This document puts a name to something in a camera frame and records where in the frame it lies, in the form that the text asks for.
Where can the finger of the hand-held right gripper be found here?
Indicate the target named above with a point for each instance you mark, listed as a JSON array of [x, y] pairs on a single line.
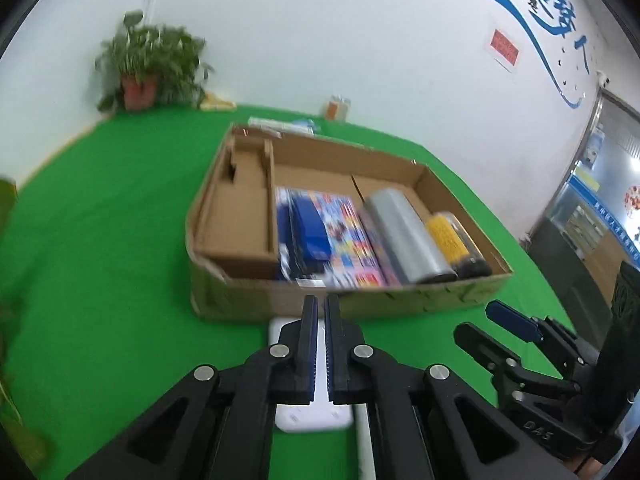
[[510, 320], [480, 347]]

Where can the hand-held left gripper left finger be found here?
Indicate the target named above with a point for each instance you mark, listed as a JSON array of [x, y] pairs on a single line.
[[312, 340]]

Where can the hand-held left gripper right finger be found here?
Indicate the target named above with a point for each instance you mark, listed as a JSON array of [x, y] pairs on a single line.
[[328, 345]]

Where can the white plastic device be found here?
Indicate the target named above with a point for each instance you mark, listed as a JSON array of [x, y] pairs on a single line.
[[315, 417]]

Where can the yellow bottle black cap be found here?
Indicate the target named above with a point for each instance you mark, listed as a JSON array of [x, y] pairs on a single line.
[[450, 240]]

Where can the blue device wooden feet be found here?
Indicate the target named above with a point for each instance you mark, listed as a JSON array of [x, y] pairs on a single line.
[[307, 230]]

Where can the silver film roll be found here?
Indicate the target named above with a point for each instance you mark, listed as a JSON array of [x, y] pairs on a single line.
[[405, 235]]

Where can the cardboard box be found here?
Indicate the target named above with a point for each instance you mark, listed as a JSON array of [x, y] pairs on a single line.
[[240, 210]]

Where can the colourful printed booklet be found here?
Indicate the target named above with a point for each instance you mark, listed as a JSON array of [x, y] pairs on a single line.
[[350, 250]]

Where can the white hand-held fan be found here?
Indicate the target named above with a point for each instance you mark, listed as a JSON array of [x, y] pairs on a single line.
[[365, 445]]

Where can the black machine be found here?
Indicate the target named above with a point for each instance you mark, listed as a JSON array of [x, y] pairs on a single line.
[[627, 290]]

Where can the glass door with posters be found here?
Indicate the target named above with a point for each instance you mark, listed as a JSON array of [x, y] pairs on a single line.
[[585, 215]]

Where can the white and blue packet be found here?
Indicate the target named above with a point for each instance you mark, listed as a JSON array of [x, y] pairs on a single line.
[[280, 125]]

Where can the small orange label jar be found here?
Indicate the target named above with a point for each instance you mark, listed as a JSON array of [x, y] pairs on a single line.
[[336, 109]]

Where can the yellow cloth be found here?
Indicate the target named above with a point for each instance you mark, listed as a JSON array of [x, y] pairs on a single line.
[[217, 102]]

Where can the potted green plant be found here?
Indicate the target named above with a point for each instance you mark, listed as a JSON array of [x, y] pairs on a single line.
[[137, 92]]

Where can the large leafy plant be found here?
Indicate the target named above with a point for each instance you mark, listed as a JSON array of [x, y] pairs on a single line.
[[20, 435]]

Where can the white security camera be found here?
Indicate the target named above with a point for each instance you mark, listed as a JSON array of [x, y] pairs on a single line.
[[605, 80]]

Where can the red wall notice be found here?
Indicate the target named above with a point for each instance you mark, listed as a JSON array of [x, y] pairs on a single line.
[[502, 47]]

